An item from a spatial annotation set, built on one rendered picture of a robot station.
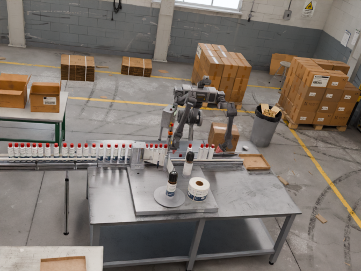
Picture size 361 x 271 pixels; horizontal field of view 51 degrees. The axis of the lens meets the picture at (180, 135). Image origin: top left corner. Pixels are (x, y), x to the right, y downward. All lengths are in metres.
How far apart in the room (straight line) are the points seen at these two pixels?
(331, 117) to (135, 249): 4.95
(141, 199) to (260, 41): 6.82
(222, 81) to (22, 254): 5.11
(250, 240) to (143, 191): 1.44
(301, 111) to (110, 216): 4.77
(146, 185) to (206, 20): 6.05
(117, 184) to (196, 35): 6.02
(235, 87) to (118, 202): 4.39
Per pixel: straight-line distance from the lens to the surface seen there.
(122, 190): 3.81
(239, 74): 7.38
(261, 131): 6.46
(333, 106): 7.67
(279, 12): 9.73
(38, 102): 5.04
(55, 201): 4.91
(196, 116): 4.53
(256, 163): 4.61
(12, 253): 3.34
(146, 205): 3.60
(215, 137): 4.45
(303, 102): 7.31
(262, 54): 9.93
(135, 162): 3.95
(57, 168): 4.06
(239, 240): 4.47
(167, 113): 3.89
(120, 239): 4.18
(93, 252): 3.29
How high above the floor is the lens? 3.29
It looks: 31 degrees down
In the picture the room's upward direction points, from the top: 11 degrees clockwise
